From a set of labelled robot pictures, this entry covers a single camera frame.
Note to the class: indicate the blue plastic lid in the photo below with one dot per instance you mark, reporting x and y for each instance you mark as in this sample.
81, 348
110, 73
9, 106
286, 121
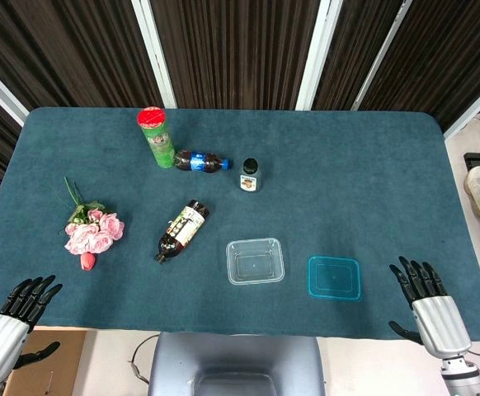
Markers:
335, 278

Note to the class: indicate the dark tea bottle white label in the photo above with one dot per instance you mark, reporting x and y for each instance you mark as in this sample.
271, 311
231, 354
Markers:
184, 227

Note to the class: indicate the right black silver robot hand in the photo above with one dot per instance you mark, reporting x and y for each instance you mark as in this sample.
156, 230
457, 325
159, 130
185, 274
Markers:
440, 326

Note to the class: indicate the green chips can red lid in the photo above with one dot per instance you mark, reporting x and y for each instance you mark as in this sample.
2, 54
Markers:
159, 140

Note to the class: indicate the pink rose bouquet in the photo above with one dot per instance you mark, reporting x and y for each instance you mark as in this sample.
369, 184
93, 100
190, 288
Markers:
93, 235

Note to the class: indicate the brown cardboard sheet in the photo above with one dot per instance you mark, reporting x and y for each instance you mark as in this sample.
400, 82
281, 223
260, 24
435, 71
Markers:
58, 371

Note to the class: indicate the cola bottle blue label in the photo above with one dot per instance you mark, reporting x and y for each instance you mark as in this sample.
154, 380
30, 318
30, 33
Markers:
200, 161

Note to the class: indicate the clear plastic food container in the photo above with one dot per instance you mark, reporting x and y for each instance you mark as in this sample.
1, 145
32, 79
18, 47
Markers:
255, 262

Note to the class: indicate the grey robot torso base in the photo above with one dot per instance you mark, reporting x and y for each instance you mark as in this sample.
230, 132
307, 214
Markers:
236, 363

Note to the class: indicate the teal table cloth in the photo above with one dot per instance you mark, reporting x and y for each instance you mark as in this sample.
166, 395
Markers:
326, 185

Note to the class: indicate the red artificial flower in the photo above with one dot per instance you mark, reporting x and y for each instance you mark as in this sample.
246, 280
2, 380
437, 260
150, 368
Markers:
87, 262

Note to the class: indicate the grey mushroom sauce bottle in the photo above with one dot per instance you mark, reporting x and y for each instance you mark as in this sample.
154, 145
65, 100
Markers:
250, 179

